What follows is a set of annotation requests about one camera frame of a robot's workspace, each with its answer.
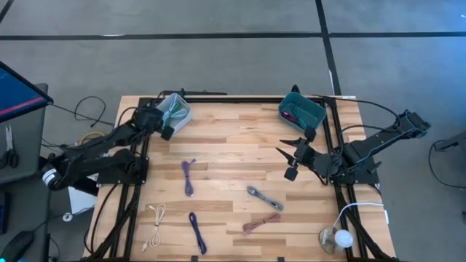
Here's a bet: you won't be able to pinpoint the grey side desk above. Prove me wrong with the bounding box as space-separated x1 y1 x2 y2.
0 83 50 185

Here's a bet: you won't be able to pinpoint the black floor cable loop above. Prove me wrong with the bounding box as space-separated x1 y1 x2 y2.
427 138 466 190

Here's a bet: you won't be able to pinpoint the cream white USB cable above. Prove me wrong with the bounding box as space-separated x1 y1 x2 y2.
141 202 167 253

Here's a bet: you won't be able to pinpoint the grey braided USB cable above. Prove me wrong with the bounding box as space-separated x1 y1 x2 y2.
246 186 285 213

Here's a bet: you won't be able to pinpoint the black computer mouse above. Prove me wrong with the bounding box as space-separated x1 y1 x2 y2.
0 230 36 262

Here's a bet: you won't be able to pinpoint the white plastic bin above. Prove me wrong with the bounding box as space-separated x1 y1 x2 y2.
155 92 194 138

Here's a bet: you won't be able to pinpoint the white paper sheet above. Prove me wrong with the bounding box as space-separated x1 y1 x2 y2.
67 170 100 215

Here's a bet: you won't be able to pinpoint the white lamp cable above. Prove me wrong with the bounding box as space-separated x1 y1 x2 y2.
331 202 390 229

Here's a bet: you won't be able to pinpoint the light violet USB cable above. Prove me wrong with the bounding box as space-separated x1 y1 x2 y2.
181 158 197 198

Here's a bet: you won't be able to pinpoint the green USB cable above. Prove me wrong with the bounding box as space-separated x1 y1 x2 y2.
162 100 189 127

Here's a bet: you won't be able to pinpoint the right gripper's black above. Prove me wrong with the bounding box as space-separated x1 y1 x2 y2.
275 125 324 182

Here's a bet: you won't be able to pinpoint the magenta braided USB cable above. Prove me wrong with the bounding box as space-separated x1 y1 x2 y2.
282 111 301 127

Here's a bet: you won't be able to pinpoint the copper brown USB cable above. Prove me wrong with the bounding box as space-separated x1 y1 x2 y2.
242 213 283 236

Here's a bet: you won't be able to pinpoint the dark purple USB cable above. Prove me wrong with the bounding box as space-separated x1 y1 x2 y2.
188 212 208 255

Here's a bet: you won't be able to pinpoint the black stand foot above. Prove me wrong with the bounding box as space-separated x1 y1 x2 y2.
433 130 466 154

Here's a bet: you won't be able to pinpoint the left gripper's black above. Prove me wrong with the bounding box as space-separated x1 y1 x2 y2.
132 106 176 142

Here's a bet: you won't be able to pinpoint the black handled scissors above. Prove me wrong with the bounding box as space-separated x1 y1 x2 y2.
0 124 20 170

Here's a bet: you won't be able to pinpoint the black aluminium table frame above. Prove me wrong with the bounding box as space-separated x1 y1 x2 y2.
82 95 401 262

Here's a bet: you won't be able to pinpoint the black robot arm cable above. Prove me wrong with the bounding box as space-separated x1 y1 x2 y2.
312 94 401 146

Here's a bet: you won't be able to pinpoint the teal plastic bin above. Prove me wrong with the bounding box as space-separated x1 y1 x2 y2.
277 91 328 137

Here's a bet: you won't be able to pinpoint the computer monitor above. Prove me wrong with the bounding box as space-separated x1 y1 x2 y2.
0 60 55 124

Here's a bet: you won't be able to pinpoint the white ball lamp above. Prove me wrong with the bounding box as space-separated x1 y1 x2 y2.
333 229 355 250

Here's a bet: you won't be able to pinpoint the thin black floor cable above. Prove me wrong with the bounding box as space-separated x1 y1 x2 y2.
50 95 116 129

